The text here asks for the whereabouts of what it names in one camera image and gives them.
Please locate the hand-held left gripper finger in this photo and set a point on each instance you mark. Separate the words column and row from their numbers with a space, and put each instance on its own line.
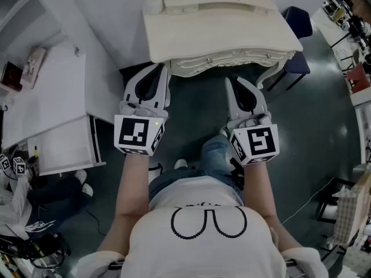
column 163, row 91
column 131, row 88

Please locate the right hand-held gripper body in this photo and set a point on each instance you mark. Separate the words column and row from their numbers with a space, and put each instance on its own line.
column 261, row 140

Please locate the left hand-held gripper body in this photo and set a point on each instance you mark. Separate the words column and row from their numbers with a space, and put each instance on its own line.
column 131, row 132

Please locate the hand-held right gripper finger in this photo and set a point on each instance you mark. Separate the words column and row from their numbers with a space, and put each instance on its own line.
column 261, row 101
column 231, row 103

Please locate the white ornate dressing table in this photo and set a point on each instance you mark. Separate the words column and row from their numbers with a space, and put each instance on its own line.
column 220, row 36

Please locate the person's right forearm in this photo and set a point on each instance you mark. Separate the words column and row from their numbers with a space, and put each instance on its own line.
column 259, row 190

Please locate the person's left forearm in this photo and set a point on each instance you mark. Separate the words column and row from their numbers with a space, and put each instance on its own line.
column 133, row 184

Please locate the white ornate drawer front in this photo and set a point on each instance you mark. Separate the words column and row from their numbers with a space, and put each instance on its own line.
column 266, row 56
column 207, row 62

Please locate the person's blue jeans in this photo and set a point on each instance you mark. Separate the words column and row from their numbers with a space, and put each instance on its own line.
column 216, row 158

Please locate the person's white shoe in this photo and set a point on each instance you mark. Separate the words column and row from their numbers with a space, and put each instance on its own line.
column 181, row 164

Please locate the white side cabinet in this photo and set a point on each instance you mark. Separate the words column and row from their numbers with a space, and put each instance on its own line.
column 52, row 103

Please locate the dark blue chair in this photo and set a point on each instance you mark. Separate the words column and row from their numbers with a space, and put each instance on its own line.
column 298, row 22

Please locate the white vase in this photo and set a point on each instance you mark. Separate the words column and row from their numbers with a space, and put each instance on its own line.
column 152, row 3

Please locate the black metal stand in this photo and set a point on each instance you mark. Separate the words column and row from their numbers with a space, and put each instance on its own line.
column 326, row 207

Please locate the yellow pen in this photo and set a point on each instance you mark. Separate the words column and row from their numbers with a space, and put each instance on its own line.
column 36, row 151

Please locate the beige book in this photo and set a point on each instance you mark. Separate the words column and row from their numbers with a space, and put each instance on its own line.
column 34, row 67

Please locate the red box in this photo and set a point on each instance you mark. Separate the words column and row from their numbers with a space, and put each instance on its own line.
column 359, row 77

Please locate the dark pen cup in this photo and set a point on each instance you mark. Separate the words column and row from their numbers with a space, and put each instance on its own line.
column 33, row 166

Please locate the cluttered white workbench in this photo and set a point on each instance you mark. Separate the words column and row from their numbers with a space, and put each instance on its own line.
column 342, row 25

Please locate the checked cloth bag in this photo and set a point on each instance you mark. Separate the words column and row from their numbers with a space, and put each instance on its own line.
column 352, row 210

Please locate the dark red book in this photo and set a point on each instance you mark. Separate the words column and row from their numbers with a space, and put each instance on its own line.
column 11, row 77

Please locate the person's white printed shirt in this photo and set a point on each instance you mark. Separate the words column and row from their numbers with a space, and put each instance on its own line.
column 203, row 248

